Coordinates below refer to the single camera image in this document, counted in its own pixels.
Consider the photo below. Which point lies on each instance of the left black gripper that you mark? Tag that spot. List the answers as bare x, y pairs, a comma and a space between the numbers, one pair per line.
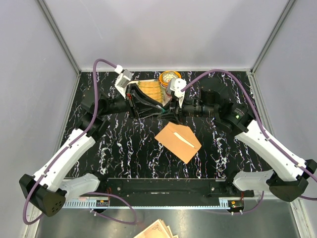
143, 110

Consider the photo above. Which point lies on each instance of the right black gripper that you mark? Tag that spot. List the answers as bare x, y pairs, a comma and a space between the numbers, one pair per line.
173, 117

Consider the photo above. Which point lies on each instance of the green white glue stick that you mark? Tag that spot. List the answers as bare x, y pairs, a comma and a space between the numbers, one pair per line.
162, 110

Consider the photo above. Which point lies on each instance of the brown paper envelope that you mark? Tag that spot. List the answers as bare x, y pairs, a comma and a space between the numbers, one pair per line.
183, 151

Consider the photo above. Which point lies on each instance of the ornate bordered letter paper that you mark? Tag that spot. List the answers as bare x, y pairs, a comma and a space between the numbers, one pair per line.
183, 139

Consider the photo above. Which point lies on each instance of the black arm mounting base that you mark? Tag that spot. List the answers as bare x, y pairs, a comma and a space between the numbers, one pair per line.
199, 186

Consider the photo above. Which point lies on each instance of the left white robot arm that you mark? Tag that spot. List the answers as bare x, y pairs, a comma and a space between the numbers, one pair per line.
46, 188

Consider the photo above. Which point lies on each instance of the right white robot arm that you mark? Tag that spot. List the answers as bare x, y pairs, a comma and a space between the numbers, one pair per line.
288, 177

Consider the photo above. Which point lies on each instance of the yellow woven bamboo basket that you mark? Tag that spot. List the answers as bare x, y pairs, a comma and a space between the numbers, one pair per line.
152, 89

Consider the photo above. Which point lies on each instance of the yellow patterned bowl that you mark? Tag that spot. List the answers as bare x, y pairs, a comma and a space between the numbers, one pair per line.
166, 76

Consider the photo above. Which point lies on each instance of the stack of spare letters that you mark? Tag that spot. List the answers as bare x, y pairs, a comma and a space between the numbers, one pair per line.
157, 229

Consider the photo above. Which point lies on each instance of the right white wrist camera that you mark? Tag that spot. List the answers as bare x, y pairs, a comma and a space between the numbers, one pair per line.
175, 87

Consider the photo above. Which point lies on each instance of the slotted cable duct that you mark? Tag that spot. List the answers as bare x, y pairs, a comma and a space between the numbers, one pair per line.
154, 203

